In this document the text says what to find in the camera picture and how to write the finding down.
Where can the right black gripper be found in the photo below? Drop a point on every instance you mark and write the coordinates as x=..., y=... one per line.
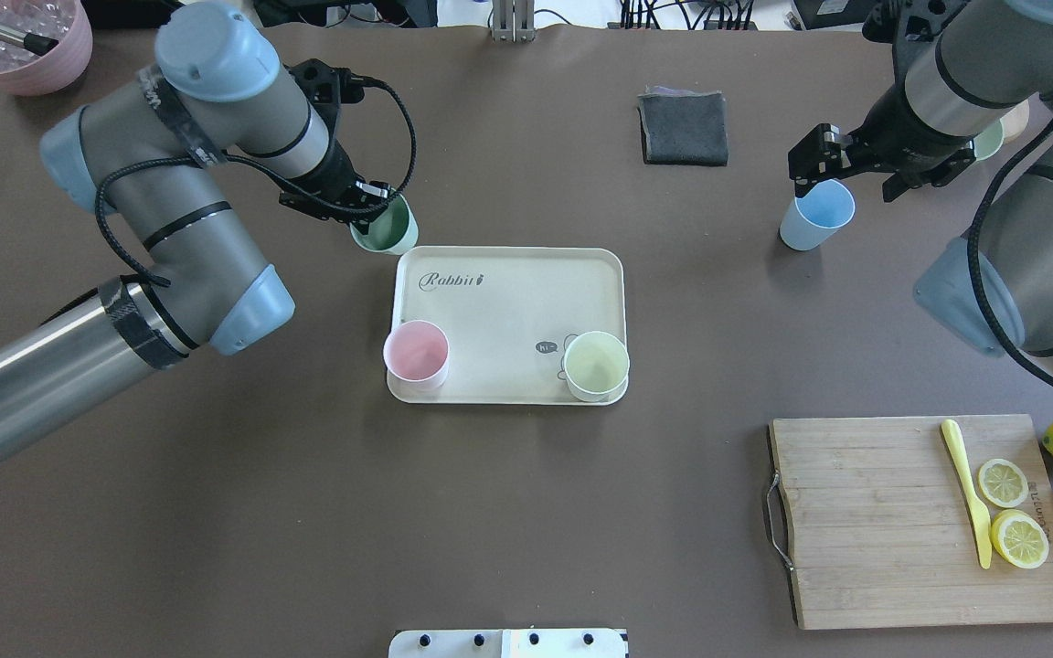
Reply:
x=886, y=131

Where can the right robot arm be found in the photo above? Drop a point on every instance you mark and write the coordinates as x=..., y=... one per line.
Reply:
x=959, y=68

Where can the lemon slice upper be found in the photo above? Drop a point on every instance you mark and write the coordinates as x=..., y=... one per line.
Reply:
x=1002, y=483

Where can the green bowl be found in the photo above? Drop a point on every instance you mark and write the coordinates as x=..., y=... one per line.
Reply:
x=987, y=143

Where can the wooden stand with base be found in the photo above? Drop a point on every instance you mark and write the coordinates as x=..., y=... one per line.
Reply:
x=1014, y=122

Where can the lemon slice lower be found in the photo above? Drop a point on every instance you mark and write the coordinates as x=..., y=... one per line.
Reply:
x=1019, y=539

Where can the yellow plastic knife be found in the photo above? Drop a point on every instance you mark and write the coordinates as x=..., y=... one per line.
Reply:
x=979, y=515

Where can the wooden cutting board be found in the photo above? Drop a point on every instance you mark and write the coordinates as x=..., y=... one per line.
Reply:
x=877, y=534

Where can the mint green cup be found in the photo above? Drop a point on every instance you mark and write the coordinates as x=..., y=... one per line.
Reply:
x=394, y=232

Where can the lemon slice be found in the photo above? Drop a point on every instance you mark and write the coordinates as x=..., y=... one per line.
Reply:
x=1002, y=483
x=1019, y=539

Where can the pale yellow cup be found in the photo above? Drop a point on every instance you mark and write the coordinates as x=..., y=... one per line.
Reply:
x=596, y=366

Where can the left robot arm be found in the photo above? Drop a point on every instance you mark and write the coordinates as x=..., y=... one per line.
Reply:
x=139, y=160

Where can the light blue cup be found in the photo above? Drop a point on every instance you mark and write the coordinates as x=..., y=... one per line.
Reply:
x=809, y=221

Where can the pink bowl with ice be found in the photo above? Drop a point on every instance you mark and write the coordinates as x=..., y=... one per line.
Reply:
x=25, y=74

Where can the cream rabbit tray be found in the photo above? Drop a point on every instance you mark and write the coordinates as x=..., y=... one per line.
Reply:
x=509, y=314

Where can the grey folded cloth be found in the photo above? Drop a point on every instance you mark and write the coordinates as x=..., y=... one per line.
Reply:
x=683, y=127

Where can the aluminium frame post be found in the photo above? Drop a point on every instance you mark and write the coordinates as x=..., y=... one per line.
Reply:
x=513, y=21

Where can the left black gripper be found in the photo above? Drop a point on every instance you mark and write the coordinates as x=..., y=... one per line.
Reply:
x=336, y=173

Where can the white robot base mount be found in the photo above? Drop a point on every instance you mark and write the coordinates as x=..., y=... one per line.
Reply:
x=527, y=642

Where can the pink cup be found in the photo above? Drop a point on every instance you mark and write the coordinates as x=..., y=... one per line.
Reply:
x=417, y=353

